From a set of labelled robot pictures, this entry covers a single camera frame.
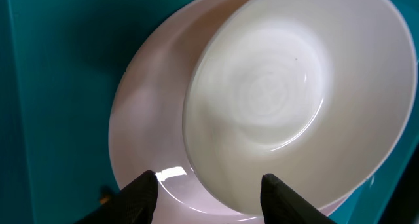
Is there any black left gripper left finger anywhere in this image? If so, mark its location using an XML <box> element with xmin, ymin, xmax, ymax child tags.
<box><xmin>76</xmin><ymin>170</ymin><xmax>158</xmax><ymax>224</ymax></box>

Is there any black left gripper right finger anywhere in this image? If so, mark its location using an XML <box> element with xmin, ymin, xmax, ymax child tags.
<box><xmin>260</xmin><ymin>174</ymin><xmax>335</xmax><ymax>224</ymax></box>

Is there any white bowl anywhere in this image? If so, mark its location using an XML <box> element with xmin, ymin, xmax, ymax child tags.
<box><xmin>183</xmin><ymin>0</ymin><xmax>417</xmax><ymax>215</ymax></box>

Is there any white round plate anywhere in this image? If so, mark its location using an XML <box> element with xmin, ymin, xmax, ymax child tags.
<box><xmin>109</xmin><ymin>0</ymin><xmax>263</xmax><ymax>224</ymax></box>

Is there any teal plastic tray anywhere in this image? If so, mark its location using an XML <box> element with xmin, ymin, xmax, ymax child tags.
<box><xmin>0</xmin><ymin>0</ymin><xmax>419</xmax><ymax>224</ymax></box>

